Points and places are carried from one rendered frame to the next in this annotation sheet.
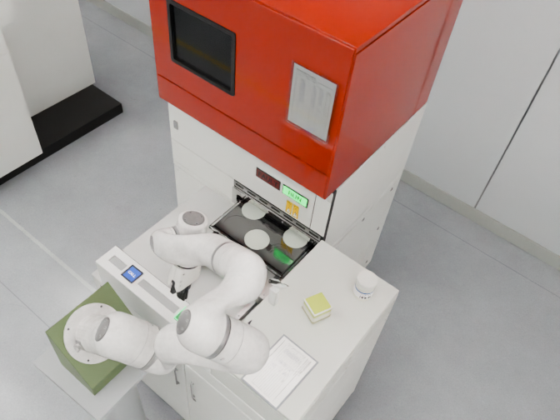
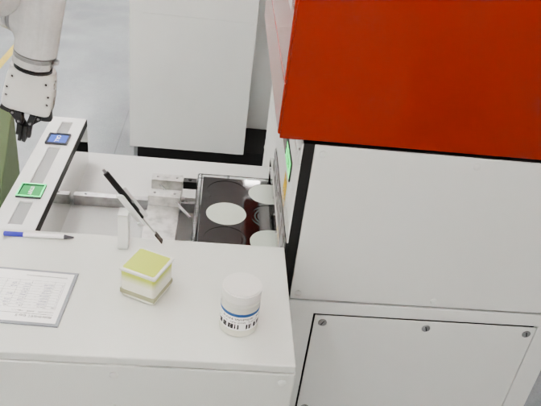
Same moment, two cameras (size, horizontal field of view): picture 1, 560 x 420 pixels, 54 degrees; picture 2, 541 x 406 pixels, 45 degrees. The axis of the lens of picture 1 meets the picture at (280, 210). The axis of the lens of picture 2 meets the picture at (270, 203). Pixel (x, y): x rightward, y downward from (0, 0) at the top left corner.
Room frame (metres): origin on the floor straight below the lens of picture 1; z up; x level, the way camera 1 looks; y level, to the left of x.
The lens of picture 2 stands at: (0.53, -1.03, 1.79)
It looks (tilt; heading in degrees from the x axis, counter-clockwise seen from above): 32 degrees down; 51
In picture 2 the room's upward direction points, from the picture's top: 8 degrees clockwise
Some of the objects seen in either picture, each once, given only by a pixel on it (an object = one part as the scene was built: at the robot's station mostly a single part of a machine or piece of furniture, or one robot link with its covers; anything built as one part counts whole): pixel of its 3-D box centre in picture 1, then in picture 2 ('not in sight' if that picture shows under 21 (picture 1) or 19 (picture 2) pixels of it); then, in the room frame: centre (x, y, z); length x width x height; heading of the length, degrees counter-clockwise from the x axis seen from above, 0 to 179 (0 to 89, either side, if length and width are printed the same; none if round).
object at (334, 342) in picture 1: (307, 331); (128, 318); (0.94, -0.15, 0.89); 0.62 x 0.35 x 0.14; 147
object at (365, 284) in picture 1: (364, 286); (240, 304); (1.07, -0.33, 1.01); 0.07 x 0.07 x 0.10
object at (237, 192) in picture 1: (273, 220); (274, 215); (1.41, 0.02, 0.89); 0.44 x 0.02 x 0.10; 57
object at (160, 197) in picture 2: not in sight; (164, 197); (1.20, 0.21, 0.89); 0.08 x 0.03 x 0.03; 147
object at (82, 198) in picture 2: not in sight; (170, 205); (1.24, 0.25, 0.84); 0.50 x 0.02 x 0.03; 147
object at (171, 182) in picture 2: not in sight; (167, 181); (1.25, 0.28, 0.89); 0.08 x 0.03 x 0.03; 147
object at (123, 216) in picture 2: (277, 288); (131, 219); (1.00, -0.02, 1.03); 0.06 x 0.04 x 0.13; 147
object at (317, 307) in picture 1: (317, 307); (146, 276); (0.97, -0.17, 1.00); 0.07 x 0.07 x 0.07; 34
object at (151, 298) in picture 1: (160, 307); (47, 189); (0.96, 0.37, 0.89); 0.55 x 0.09 x 0.14; 57
